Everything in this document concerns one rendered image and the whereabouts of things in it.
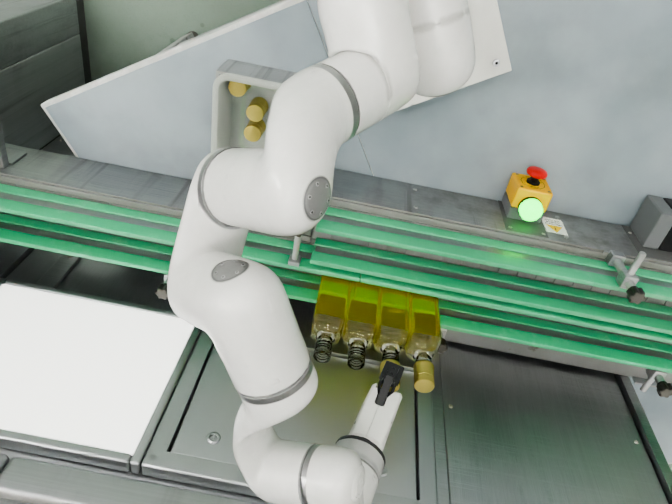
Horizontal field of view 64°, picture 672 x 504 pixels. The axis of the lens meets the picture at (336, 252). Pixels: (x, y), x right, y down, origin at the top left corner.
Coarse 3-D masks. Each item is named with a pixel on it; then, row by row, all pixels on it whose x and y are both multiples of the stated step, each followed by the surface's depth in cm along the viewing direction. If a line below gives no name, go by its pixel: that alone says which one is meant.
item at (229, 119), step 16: (224, 80) 96; (240, 80) 95; (256, 80) 95; (224, 96) 100; (256, 96) 104; (272, 96) 104; (224, 112) 103; (240, 112) 106; (224, 128) 105; (240, 128) 108; (224, 144) 107; (240, 144) 110; (256, 144) 110
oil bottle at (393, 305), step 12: (384, 288) 103; (384, 300) 100; (396, 300) 101; (408, 300) 102; (384, 312) 97; (396, 312) 98; (408, 312) 99; (384, 324) 95; (396, 324) 95; (408, 324) 96; (384, 336) 93; (396, 336) 93; (408, 336) 94
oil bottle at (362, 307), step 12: (360, 276) 105; (360, 288) 102; (372, 288) 103; (348, 300) 100; (360, 300) 99; (372, 300) 100; (348, 312) 96; (360, 312) 96; (372, 312) 97; (348, 324) 94; (360, 324) 94; (372, 324) 94; (348, 336) 94; (360, 336) 93; (372, 336) 94
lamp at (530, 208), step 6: (528, 198) 103; (534, 198) 103; (522, 204) 103; (528, 204) 102; (534, 204) 102; (540, 204) 102; (522, 210) 103; (528, 210) 102; (534, 210) 102; (540, 210) 102; (522, 216) 104; (528, 216) 103; (534, 216) 103; (540, 216) 103
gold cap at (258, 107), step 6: (252, 102) 102; (258, 102) 102; (264, 102) 103; (252, 108) 101; (258, 108) 101; (264, 108) 102; (246, 114) 102; (252, 114) 101; (258, 114) 101; (264, 114) 102; (252, 120) 102; (258, 120) 102
